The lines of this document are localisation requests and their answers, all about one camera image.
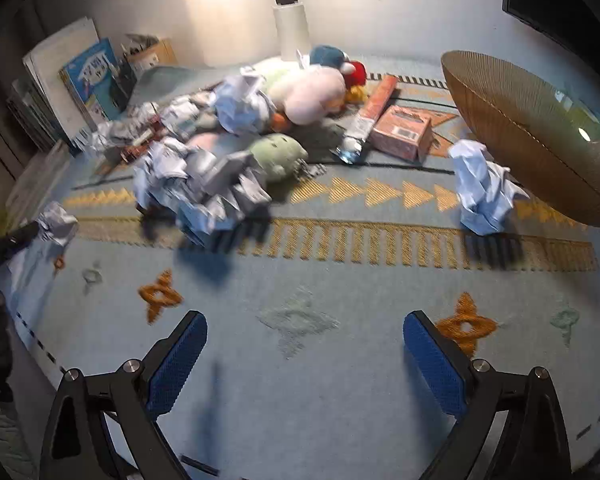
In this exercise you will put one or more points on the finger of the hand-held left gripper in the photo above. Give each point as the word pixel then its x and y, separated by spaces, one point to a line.
pixel 15 240

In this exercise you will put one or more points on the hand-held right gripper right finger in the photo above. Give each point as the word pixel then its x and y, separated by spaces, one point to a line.
pixel 435 365

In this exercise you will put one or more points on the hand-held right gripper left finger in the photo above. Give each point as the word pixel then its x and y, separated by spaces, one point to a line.
pixel 177 365

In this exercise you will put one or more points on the white paper ball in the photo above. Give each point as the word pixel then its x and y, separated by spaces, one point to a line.
pixel 57 222
pixel 480 185
pixel 242 105

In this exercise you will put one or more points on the pile of papers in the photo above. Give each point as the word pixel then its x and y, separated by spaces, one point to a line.
pixel 172 162

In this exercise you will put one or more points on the brown ribbed glass bowl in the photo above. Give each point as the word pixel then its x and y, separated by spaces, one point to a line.
pixel 505 110

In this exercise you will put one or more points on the long red cardboard box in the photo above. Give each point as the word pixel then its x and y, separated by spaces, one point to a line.
pixel 380 97

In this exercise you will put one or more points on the stack of flat books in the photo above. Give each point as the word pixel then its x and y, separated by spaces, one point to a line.
pixel 35 180

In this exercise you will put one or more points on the grey green cloth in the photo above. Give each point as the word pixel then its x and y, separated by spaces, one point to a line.
pixel 0 435

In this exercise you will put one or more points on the row of upright books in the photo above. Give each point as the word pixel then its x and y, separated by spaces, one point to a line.
pixel 30 110

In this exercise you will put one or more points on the patterned blue table mat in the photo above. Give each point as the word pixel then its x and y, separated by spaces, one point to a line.
pixel 300 270

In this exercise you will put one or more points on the white paper booklet stack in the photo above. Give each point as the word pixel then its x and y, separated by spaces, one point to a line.
pixel 55 65

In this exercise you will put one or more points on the black mesh pen holder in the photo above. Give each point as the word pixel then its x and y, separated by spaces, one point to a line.
pixel 122 80

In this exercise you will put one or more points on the wooden desk organizer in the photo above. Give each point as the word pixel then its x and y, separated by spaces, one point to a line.
pixel 155 52

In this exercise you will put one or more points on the orange cardboard box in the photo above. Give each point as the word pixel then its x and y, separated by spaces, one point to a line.
pixel 400 127

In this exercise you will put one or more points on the red plush toy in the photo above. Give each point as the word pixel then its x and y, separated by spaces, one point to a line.
pixel 357 72

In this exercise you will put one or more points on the blue plush toy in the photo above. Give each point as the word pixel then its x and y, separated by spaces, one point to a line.
pixel 327 55

